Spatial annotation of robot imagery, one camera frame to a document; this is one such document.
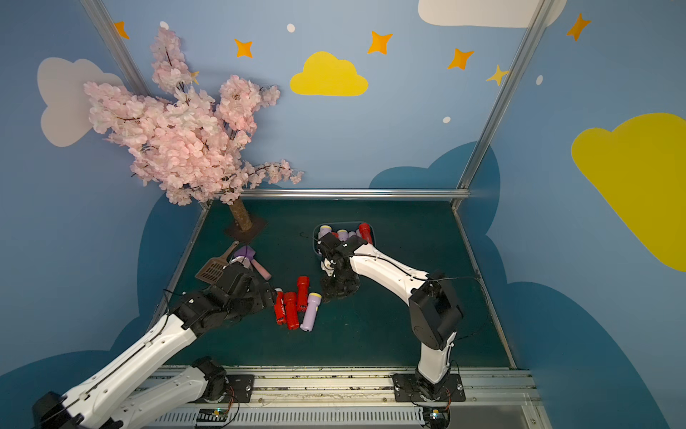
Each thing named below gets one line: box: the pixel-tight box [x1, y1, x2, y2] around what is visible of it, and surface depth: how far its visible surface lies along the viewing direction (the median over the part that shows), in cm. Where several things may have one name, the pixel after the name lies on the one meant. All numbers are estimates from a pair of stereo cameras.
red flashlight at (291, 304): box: [284, 291, 300, 330], surface depth 89 cm
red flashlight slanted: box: [358, 222, 374, 245], surface depth 106 cm
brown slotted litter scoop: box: [194, 240, 240, 285], surface depth 101 cm
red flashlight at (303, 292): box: [297, 275, 310, 313], surface depth 92 cm
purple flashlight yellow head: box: [300, 292, 323, 333], surface depth 88 cm
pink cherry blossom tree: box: [83, 28, 305, 233], surface depth 72 cm
